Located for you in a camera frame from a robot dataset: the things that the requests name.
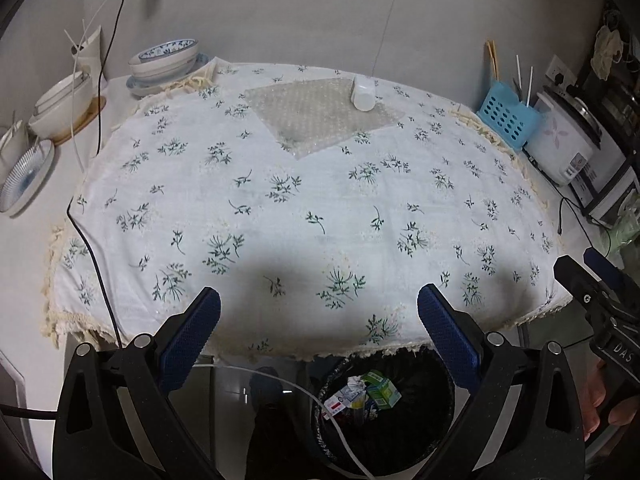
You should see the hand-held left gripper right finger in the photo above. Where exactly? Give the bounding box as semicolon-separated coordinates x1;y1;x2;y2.
415;284;586;480

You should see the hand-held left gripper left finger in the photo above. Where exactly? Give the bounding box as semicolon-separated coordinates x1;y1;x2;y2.
52;287;222;480

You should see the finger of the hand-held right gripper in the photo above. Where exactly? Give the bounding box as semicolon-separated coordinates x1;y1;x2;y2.
553;255;618;321
582;247;640;306

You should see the green and white carton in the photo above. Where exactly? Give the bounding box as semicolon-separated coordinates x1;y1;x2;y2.
360;370;402;411

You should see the black trash bin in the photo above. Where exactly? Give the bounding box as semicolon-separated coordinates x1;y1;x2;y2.
311;347;456;476

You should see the blue and white milk carton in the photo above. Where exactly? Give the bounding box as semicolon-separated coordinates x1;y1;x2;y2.
322;385;358;422

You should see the person's right hand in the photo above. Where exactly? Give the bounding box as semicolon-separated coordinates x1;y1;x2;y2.
582;360;640;442

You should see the green plastic bag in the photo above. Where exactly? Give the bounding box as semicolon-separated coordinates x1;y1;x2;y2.
600;195;640;271

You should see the white microwave oven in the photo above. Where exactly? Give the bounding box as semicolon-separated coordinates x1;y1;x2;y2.
567;125;640;221

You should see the white rice cooker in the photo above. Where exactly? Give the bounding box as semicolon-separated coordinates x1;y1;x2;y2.
522;85;603;187

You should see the white floral tablecloth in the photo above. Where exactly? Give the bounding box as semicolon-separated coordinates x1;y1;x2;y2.
40;57;573;361

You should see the black storage shelf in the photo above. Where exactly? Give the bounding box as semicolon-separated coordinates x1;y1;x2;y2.
575;0;640;161

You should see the blue plastic utensil basket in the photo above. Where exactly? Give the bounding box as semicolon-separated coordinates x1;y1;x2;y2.
476;82;543;152

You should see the beige cloth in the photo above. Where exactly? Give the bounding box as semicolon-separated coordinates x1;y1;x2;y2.
590;25;623;81

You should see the blue striped plate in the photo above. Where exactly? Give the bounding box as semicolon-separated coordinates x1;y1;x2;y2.
0;140;56;213

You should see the wooden board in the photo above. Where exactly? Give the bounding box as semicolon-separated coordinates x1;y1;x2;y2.
50;95;108;144

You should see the blue rimmed plate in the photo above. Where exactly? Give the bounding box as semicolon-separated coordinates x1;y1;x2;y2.
125;53;211;100

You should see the clear bubble wrap sheet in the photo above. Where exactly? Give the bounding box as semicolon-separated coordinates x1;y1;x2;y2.
243;77;405;161

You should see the white bowl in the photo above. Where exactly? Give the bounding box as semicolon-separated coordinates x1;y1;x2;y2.
27;90;96;141
34;72;93;116

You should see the white plastic cup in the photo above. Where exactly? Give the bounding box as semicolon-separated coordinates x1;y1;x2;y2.
350;76;376;111

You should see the white mug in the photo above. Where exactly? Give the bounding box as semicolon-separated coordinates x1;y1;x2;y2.
0;120;31;176

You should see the blue patterned bowl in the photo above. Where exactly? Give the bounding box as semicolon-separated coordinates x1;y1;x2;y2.
131;38;199;65
128;50;199;83

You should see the white utensil holder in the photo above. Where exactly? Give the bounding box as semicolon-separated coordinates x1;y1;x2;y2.
64;20;104;82

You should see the black rice cooker cable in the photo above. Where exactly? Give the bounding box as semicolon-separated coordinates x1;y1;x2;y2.
525;152;612;256

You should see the white cable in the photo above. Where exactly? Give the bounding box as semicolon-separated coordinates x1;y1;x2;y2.
70;25;101;168
192;362;377;479

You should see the thick black cable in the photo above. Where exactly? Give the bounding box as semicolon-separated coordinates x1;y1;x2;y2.
0;402;58;419

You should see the wall socket with plug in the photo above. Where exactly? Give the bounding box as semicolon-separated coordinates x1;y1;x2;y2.
544;56;576;86

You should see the black charger cable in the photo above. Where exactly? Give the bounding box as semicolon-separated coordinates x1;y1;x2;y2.
66;0;134;348

